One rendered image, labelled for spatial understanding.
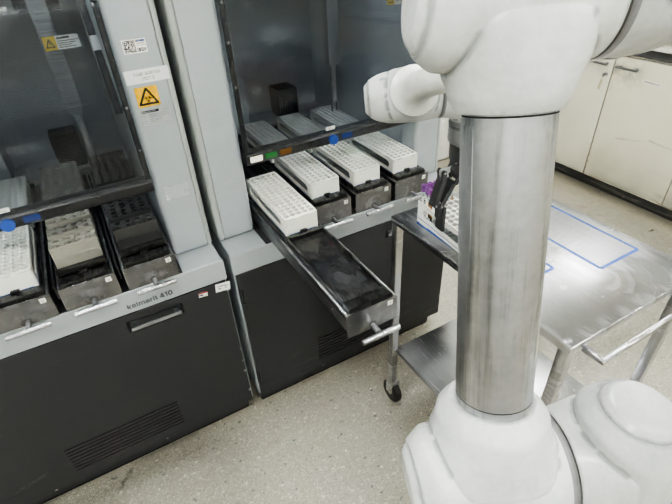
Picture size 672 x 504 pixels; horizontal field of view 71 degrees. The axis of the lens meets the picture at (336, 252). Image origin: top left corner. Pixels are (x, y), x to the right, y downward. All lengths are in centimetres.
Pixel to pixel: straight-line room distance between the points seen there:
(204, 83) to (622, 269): 110
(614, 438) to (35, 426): 141
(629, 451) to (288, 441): 129
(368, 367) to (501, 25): 167
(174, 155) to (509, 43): 99
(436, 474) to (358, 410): 120
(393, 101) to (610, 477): 73
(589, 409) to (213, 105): 105
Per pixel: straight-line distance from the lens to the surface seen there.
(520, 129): 52
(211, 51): 128
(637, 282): 126
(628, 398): 78
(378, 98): 102
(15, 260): 141
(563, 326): 108
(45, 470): 178
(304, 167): 155
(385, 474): 174
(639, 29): 57
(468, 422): 66
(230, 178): 138
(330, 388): 194
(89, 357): 148
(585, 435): 77
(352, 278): 115
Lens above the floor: 153
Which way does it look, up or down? 36 degrees down
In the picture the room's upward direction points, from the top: 3 degrees counter-clockwise
